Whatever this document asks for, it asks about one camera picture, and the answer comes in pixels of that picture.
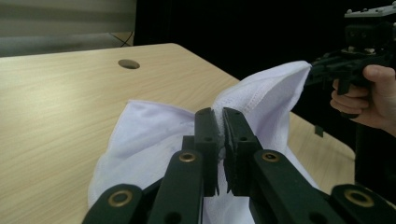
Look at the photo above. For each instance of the white printed towel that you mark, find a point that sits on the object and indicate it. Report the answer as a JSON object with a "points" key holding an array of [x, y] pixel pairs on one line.
{"points": [[149, 140]]}

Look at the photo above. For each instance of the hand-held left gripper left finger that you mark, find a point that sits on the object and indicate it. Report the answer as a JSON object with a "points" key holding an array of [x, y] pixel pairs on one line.
{"points": [[208, 140]]}

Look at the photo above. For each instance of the grey tape piece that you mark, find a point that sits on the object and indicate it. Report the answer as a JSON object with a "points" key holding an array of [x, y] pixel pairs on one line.
{"points": [[319, 130]]}

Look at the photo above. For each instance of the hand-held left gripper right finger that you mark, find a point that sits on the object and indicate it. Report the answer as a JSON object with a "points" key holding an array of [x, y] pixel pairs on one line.
{"points": [[238, 146]]}

